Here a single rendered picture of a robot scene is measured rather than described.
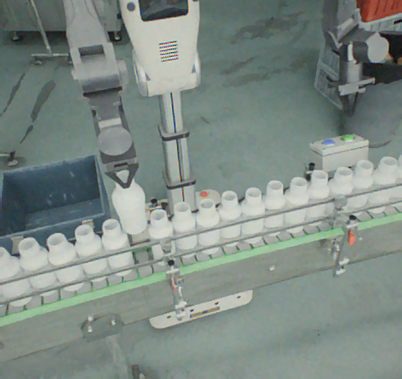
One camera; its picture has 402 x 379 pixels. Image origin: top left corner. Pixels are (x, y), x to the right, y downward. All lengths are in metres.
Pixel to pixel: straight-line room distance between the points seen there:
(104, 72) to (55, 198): 1.01
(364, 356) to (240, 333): 0.54
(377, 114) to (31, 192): 2.17
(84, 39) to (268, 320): 1.69
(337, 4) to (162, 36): 0.52
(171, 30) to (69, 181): 0.66
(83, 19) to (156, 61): 0.67
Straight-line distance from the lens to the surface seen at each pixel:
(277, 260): 1.17
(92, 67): 0.71
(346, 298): 2.27
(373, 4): 3.16
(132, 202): 0.89
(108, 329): 1.20
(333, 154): 1.24
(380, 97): 2.89
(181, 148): 1.63
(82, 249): 1.00
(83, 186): 1.63
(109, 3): 4.54
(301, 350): 2.10
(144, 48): 1.36
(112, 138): 0.69
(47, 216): 1.68
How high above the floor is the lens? 1.87
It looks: 43 degrees down
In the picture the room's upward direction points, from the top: 4 degrees counter-clockwise
